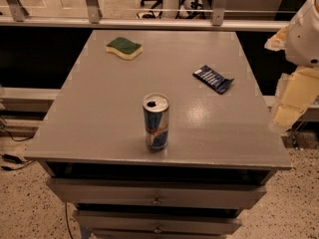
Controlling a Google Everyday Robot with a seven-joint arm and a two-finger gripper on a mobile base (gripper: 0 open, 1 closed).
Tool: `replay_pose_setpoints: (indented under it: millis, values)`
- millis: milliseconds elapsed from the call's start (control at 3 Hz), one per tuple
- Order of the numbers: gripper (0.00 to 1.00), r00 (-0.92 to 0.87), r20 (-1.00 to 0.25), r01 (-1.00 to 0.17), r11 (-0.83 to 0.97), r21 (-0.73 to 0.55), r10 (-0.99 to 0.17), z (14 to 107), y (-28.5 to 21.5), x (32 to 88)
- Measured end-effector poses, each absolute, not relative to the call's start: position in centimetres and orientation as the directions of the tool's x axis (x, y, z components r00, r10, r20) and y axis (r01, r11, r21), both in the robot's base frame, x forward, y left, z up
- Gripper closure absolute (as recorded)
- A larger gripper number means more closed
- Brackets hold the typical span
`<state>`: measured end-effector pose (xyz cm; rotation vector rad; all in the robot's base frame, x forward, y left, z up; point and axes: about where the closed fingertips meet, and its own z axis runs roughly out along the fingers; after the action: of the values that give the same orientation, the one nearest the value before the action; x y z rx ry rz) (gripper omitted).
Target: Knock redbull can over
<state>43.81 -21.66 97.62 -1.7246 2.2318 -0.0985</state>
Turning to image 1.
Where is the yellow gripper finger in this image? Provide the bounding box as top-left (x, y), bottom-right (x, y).
top-left (268, 66), bottom-right (319, 133)
top-left (264, 26), bottom-right (288, 52)

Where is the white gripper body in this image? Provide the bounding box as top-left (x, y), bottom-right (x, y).
top-left (285, 0), bottom-right (319, 68)

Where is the blue silver redbull can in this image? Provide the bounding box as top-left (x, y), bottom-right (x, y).
top-left (143, 93), bottom-right (169, 152)

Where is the blue snack wrapper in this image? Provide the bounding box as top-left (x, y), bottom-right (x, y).
top-left (192, 66), bottom-right (233, 95)

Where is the black office chair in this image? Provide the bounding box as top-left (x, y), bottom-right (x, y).
top-left (137, 0), bottom-right (205, 20)

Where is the grey drawer cabinet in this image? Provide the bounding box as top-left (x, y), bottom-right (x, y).
top-left (26, 30), bottom-right (291, 239)

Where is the green yellow sponge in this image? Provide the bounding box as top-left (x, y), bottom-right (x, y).
top-left (106, 37), bottom-right (143, 61)

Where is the top grey drawer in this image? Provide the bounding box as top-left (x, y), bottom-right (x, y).
top-left (47, 178), bottom-right (266, 209)

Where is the grey drawer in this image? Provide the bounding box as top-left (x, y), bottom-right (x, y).
top-left (73, 210), bottom-right (241, 235)
top-left (47, 178), bottom-right (266, 209)

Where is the lower grey drawer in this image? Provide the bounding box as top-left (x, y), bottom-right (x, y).
top-left (73, 210), bottom-right (241, 235)

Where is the metal railing frame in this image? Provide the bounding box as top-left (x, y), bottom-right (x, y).
top-left (0, 0), bottom-right (286, 31)

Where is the black floor cable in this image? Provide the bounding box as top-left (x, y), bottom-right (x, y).
top-left (0, 126), bottom-right (37, 171)

